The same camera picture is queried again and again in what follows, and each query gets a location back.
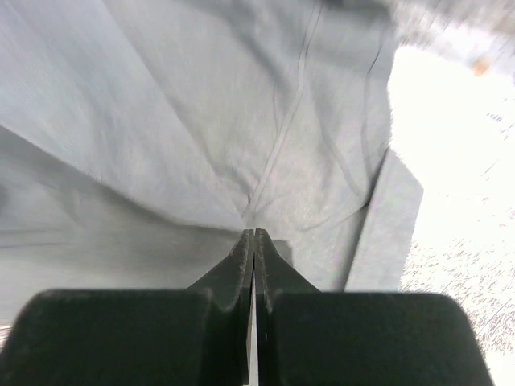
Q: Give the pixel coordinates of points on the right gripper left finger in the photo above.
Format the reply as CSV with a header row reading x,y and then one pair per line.
x,y
194,336

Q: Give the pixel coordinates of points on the grey long sleeve shirt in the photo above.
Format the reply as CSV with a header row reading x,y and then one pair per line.
x,y
140,138

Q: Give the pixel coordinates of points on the floral table cloth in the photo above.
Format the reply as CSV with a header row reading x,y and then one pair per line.
x,y
452,94

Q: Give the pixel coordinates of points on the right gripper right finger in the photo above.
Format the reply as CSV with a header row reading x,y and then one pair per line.
x,y
309,337

